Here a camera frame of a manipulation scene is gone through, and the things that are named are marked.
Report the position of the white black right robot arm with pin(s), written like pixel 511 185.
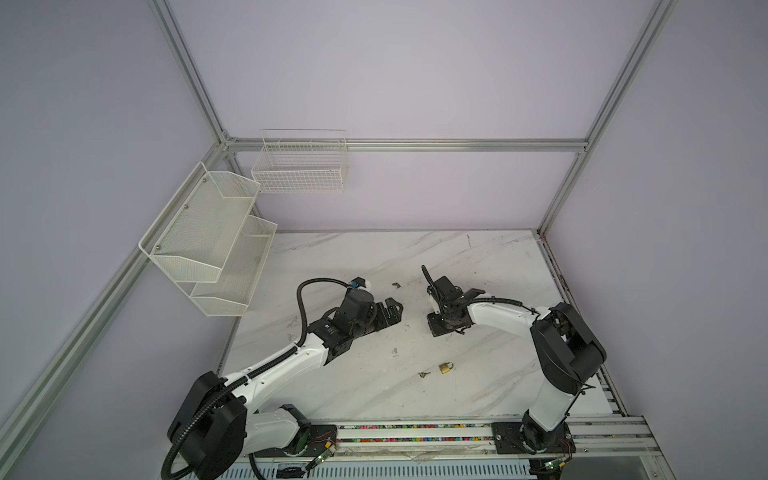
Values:
pixel 568 353

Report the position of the brass padlock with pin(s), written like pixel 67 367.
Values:
pixel 446 367

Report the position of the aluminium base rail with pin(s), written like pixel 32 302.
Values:
pixel 612 447

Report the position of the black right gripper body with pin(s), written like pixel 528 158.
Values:
pixel 439 323

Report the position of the white wire basket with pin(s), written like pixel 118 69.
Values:
pixel 301 161

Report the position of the aluminium cage frame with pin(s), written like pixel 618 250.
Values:
pixel 25 422

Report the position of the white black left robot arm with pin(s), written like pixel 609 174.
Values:
pixel 221 417

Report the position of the white mesh two-tier shelf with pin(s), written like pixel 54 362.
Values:
pixel 209 242

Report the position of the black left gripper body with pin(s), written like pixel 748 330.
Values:
pixel 375 320

